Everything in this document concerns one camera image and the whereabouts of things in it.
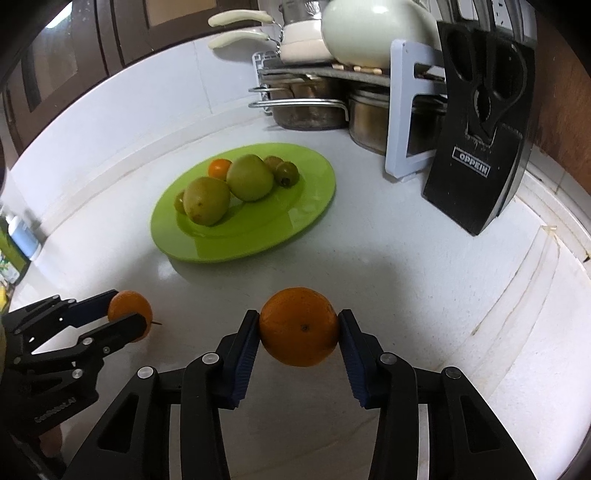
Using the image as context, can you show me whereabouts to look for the wooden bead trivet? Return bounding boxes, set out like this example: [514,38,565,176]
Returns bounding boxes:
[332,64,384,75]

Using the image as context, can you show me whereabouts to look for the white wall socket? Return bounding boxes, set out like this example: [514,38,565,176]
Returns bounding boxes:
[492,0,528,38]

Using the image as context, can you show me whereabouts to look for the orange with stem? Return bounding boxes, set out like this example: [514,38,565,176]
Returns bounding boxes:
[107,290,163,343]

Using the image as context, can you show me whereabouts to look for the green plate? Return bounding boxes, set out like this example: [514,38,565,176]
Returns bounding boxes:
[150,143,337,264]

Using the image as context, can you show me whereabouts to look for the green package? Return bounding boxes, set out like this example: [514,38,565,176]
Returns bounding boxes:
[0,226,26,284]

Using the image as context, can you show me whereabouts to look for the large orange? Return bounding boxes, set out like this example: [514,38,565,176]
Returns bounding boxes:
[259,287,341,368]

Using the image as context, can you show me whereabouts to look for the white pot rack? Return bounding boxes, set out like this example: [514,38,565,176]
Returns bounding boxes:
[252,39,451,183]

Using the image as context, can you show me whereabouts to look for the round green apple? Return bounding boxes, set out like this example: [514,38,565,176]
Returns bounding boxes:
[226,154,274,203]

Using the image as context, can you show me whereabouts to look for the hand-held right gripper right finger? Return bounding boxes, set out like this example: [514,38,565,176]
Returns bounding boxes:
[338,309,536,480]

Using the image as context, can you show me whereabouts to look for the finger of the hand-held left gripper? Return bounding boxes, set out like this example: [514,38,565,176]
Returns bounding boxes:
[21,313,147,377]
[2,290,120,344]

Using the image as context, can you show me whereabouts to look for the small green fruit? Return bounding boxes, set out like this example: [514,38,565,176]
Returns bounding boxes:
[275,161,300,188]

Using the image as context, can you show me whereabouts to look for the lidded steel pot cream handle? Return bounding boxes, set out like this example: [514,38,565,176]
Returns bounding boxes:
[208,0,324,28]

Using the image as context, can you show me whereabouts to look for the green pear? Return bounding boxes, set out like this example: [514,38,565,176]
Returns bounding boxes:
[183,176,232,227]

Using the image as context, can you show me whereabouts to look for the black scissors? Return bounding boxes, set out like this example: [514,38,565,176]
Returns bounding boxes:
[445,28,527,144]

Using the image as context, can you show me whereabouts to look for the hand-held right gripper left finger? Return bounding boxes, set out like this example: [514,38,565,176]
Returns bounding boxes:
[62,309,260,480]

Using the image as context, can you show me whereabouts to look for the wooden cutting board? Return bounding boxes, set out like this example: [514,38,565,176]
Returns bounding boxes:
[531,28,591,185]

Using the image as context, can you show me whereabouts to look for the round steel pot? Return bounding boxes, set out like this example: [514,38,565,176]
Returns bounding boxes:
[347,88,448,155]

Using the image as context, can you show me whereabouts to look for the black knife block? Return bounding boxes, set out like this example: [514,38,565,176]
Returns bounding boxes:
[422,21,536,236]

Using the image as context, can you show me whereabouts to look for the blue and white bottle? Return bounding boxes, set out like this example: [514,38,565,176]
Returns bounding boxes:
[9,212,43,261]

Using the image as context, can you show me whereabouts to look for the steel pot with long handle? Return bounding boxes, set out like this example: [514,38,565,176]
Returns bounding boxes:
[249,76,349,131]

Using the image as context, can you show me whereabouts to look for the person's left hand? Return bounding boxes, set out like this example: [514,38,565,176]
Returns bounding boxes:
[37,424,64,460]

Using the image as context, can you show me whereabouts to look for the white ceramic pot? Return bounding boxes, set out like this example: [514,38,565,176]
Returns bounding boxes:
[321,0,439,65]

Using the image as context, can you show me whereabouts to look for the cream saucepans with handles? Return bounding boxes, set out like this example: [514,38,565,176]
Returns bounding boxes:
[208,23,334,64]

